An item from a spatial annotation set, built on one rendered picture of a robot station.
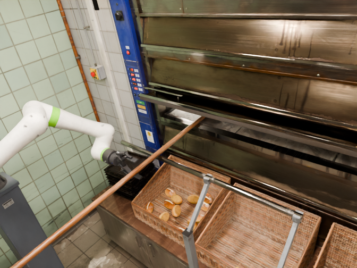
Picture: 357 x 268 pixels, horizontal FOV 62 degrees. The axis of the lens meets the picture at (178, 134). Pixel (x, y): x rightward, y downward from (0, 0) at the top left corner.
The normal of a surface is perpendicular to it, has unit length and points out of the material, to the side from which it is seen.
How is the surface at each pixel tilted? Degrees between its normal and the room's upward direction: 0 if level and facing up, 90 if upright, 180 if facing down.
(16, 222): 90
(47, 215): 90
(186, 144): 70
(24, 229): 90
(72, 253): 0
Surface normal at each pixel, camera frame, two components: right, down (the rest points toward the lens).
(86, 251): -0.14, -0.84
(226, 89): -0.65, 0.16
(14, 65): 0.75, 0.26
